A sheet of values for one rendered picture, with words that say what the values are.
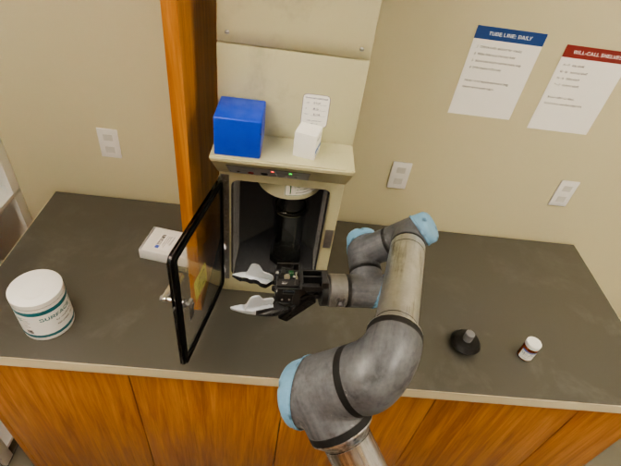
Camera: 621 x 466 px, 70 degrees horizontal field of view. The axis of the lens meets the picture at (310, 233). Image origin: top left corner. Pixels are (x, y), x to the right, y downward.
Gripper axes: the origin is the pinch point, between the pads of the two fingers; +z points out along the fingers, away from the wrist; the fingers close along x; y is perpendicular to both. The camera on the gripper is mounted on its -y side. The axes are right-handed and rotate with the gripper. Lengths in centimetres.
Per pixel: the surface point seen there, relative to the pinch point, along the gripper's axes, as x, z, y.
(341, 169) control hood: -18.2, -21.6, 22.2
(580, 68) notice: -66, -101, 29
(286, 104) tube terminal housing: -31.3, -9.1, 29.1
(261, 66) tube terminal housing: -32.7, -3.2, 36.7
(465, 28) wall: -70, -62, 35
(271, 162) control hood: -19.5, -6.2, 21.8
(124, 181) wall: -73, 44, -36
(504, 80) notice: -67, -79, 22
